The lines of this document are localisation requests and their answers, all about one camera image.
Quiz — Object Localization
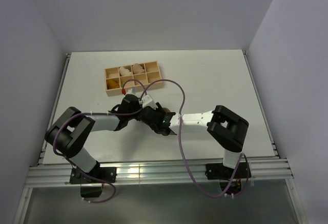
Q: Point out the brown sock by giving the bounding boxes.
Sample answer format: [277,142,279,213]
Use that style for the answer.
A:
[163,108,171,113]

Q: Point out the mustard yellow sock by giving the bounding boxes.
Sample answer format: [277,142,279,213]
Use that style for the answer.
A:
[106,79,120,90]

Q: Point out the wooden compartment tray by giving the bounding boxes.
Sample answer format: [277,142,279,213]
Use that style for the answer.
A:
[105,61,162,96]

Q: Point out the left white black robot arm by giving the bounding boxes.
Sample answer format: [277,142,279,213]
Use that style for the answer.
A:
[45,94,141,182]

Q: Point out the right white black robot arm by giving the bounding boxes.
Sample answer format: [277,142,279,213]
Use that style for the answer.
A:
[137,105,249,178]

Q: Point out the beige rolled sock left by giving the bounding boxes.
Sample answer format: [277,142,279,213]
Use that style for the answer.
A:
[119,66,132,76]

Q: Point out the beige rolled sock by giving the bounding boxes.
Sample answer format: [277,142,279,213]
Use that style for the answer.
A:
[132,64,145,74]
[119,66,132,76]

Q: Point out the beige rolled sock right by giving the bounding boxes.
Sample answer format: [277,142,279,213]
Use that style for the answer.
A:
[132,64,145,74]

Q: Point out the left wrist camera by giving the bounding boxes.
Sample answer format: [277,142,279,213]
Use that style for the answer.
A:
[121,88,136,95]

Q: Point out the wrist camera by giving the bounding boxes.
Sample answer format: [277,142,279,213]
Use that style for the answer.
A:
[139,94,157,110]
[121,88,136,95]

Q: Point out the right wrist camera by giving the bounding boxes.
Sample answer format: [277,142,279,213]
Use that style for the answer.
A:
[139,94,157,110]

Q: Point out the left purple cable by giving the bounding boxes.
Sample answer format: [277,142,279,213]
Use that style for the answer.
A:
[52,79,148,204]

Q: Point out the purple cable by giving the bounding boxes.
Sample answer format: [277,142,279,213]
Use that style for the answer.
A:
[52,79,148,204]
[139,79,251,199]

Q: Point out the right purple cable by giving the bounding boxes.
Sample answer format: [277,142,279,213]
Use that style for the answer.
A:
[139,79,251,199]

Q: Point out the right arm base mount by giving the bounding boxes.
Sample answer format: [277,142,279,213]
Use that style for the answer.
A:
[205,162,252,197]

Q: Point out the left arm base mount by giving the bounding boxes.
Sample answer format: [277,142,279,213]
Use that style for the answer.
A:
[69,167,117,203]

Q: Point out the aluminium rail frame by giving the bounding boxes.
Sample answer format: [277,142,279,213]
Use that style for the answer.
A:
[24,52,295,186]

